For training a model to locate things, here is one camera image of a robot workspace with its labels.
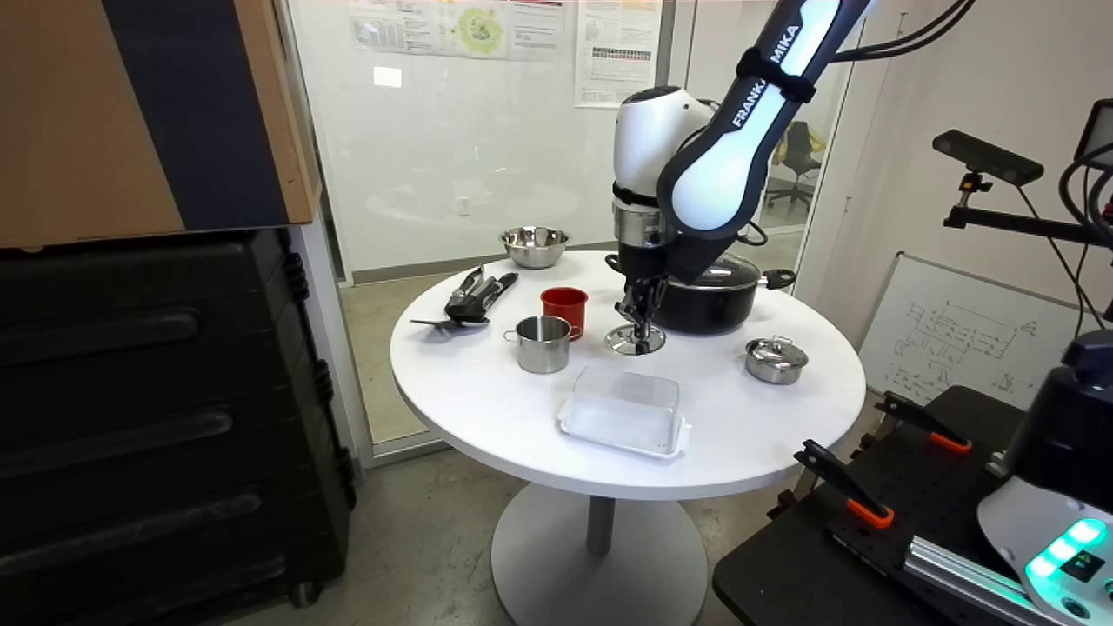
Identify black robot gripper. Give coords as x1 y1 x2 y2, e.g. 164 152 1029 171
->
614 197 679 339

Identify silver lid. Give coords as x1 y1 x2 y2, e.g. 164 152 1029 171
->
606 325 667 354

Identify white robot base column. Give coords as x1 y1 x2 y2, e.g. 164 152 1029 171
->
978 330 1113 626

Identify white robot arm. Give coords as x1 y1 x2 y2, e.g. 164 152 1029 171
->
614 0 869 352

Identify large black pot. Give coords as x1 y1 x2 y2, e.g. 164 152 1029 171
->
658 266 796 339

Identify glass pot lid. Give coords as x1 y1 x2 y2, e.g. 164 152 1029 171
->
696 261 760 291

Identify small lidded silver pot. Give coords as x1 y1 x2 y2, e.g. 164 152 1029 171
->
746 339 806 385

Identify red cup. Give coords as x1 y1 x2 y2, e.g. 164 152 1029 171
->
538 286 589 339

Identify clear plastic container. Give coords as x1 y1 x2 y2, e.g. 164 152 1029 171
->
557 368 688 463

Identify silver metal bowl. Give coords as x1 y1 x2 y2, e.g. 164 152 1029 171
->
500 226 567 272

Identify white round table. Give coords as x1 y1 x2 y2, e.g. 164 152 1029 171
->
390 250 865 626

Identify black kitchen utensils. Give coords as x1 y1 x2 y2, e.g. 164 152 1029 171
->
433 269 519 339

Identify whiteboard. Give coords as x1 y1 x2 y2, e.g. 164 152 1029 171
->
861 255 1079 406

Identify black perforated work table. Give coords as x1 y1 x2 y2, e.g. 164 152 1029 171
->
713 385 1023 626

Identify black storage case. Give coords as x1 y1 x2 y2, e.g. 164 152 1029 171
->
0 235 355 626

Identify cardboard box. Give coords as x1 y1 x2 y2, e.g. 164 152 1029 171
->
0 0 320 250

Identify orange handled clamp front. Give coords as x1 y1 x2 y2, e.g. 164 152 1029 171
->
796 440 898 534

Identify orange handled clamp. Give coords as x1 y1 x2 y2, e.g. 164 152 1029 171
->
879 392 973 457
796 440 898 534

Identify orange handled clamp rear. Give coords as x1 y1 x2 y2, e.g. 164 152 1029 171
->
879 392 973 457

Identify black mounted camera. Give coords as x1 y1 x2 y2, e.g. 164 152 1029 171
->
931 129 1044 193

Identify aluminium rail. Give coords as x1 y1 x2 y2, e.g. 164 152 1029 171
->
898 536 1058 626

